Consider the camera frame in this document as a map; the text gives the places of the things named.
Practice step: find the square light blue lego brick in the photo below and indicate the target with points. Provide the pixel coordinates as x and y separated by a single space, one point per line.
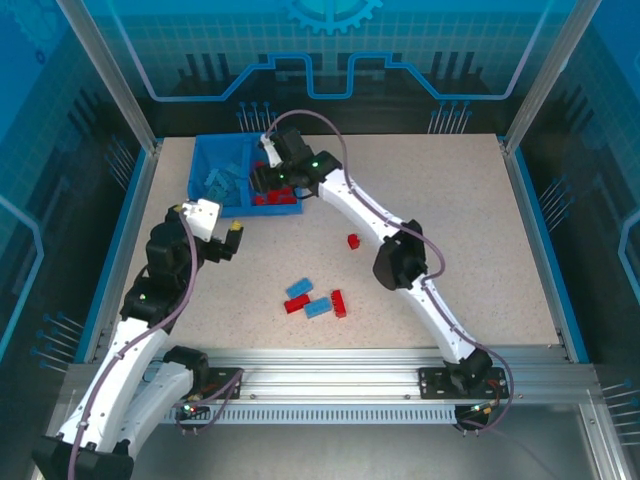
233 168

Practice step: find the wide red lego brick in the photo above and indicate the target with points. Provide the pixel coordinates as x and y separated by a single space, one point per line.
261 201

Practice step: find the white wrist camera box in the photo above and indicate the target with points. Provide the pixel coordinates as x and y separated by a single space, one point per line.
272 152
202 215

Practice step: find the long light blue lego brick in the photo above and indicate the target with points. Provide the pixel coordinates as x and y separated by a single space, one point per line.
215 178

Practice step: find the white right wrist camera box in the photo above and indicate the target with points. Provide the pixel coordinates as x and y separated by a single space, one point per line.
272 152

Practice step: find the small red lego brick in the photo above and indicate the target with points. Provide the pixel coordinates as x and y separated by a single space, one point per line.
258 165
354 241

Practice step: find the long red lego brick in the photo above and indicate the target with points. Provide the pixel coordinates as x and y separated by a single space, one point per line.
339 303
297 304
283 196

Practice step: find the aluminium frame post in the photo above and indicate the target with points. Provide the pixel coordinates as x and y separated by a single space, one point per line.
552 75
107 75

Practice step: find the blue plastic bin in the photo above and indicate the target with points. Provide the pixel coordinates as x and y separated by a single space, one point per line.
280 205
220 165

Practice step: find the small light blue lego brick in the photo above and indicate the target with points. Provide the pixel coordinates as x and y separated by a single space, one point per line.
229 194

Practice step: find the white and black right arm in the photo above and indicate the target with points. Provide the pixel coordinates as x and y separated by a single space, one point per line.
360 205

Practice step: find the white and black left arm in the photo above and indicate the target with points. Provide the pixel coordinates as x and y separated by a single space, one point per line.
107 395

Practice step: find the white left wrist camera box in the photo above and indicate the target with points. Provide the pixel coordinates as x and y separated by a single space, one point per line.
202 215

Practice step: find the printed blue backdrop panel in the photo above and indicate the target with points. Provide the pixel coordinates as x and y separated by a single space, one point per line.
325 50

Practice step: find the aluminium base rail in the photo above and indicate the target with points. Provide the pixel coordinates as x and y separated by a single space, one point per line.
325 370

